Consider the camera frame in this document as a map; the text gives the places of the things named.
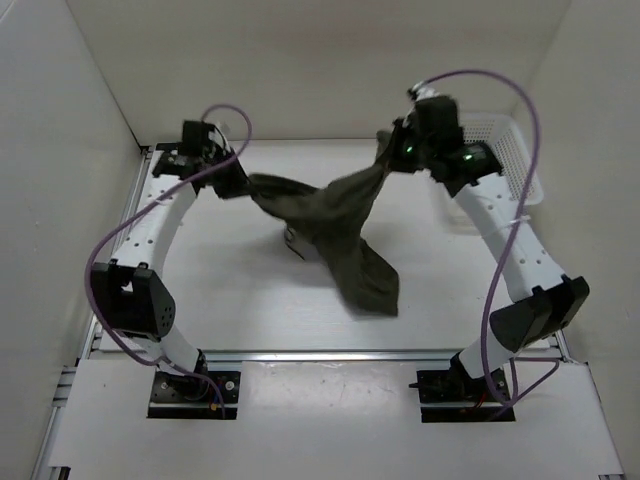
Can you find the white plastic mesh basket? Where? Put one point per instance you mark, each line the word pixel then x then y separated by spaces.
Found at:
pixel 504 136

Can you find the olive green shorts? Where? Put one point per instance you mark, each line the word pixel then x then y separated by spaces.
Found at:
pixel 331 219

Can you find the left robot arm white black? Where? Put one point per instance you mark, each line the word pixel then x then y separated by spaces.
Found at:
pixel 128 289

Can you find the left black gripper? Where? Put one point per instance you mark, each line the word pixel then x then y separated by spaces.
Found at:
pixel 240 181

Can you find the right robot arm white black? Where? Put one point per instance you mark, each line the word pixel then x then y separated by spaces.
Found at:
pixel 544 299

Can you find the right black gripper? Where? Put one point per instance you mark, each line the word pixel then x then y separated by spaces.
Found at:
pixel 401 128

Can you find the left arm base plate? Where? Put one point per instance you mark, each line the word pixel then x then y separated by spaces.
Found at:
pixel 177 397

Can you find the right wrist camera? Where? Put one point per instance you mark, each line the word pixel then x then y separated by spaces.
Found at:
pixel 420 92

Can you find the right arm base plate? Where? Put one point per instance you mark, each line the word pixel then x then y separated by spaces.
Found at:
pixel 446 399

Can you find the front aluminium rail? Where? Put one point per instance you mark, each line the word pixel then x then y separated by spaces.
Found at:
pixel 328 355

